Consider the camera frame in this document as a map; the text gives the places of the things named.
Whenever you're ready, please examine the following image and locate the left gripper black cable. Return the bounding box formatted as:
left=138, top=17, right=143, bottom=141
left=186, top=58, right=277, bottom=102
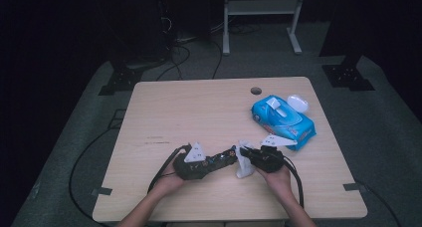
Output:
left=146, top=143, right=193, bottom=195

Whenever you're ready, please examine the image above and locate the blue wet wipes pack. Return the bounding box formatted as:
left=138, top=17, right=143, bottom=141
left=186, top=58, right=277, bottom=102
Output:
left=251, top=95, right=317, bottom=151

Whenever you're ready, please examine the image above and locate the black stand base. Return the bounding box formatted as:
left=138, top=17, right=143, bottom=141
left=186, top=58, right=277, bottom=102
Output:
left=321, top=63, right=376, bottom=92
left=98, top=66, right=144, bottom=97

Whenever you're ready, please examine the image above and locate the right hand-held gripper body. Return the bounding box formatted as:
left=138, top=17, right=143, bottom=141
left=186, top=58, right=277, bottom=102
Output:
left=251, top=133, right=299, bottom=174

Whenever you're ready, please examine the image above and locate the white wet wipe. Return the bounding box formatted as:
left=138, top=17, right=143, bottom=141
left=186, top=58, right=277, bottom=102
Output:
left=234, top=139, right=257, bottom=179

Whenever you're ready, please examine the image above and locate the person's left hand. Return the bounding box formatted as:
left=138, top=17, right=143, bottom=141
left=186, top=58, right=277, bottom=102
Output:
left=154, top=160, right=187, bottom=197

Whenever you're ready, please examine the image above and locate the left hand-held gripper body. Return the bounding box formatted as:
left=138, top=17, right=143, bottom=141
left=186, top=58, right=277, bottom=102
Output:
left=172, top=141, right=215, bottom=181

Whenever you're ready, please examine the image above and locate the grey tape strip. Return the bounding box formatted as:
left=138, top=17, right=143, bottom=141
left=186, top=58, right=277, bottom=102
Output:
left=342, top=182, right=368, bottom=192
left=91, top=186, right=113, bottom=197

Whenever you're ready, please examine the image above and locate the white oval case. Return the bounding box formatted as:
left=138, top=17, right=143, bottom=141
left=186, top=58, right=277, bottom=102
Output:
left=286, top=94, right=311, bottom=114

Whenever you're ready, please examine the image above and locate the long black floor cable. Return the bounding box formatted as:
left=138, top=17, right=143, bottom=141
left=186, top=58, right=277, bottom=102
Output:
left=68, top=126, right=133, bottom=223

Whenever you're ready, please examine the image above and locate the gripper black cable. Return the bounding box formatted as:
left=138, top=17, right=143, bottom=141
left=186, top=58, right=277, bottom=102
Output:
left=282, top=154, right=306, bottom=209
left=146, top=143, right=193, bottom=195

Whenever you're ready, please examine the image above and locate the dark equipment cabinet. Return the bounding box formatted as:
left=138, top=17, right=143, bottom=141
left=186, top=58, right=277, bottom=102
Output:
left=107, top=0, right=175, bottom=64

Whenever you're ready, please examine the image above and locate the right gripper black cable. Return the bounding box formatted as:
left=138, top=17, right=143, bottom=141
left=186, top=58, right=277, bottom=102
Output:
left=282, top=154, right=306, bottom=209

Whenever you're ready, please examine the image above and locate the thin black floor cable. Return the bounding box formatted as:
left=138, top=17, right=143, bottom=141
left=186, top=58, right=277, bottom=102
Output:
left=353, top=179, right=403, bottom=227

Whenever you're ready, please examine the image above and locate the person's right hand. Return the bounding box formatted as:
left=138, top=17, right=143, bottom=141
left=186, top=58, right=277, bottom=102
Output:
left=261, top=165, right=295, bottom=196

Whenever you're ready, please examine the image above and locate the white metal table frame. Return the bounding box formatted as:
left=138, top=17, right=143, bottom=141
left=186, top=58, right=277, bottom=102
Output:
left=222, top=0, right=307, bottom=56

